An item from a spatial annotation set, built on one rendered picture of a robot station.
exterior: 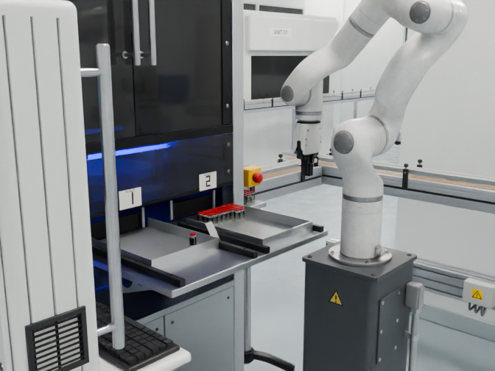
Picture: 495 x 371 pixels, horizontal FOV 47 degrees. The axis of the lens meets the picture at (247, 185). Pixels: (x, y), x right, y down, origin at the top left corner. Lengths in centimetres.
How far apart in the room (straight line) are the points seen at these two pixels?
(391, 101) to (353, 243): 43
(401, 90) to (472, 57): 152
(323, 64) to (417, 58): 27
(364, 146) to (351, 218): 23
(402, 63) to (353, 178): 35
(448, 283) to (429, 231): 69
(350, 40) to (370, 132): 26
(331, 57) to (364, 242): 55
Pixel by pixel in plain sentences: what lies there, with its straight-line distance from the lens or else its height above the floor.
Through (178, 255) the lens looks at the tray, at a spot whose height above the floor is 90.
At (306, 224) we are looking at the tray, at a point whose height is 91.
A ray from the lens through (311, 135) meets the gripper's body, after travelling 179.
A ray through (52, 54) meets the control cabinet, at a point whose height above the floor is 146.
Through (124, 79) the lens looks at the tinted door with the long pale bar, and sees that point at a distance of 180.
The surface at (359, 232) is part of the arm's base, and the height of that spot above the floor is 95.
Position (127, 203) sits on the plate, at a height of 101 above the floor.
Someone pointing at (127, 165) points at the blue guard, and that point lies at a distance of 181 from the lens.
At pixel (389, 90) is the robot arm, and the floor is 137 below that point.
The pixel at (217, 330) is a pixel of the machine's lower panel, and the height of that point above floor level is 42.
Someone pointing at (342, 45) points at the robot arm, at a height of 149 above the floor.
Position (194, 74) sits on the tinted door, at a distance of 198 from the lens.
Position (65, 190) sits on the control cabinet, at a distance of 105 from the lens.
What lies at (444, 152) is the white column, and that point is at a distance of 318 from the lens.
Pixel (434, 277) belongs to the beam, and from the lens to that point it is 268.
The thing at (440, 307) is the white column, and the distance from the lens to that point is 340.
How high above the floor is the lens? 146
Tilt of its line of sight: 13 degrees down
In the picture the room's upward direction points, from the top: straight up
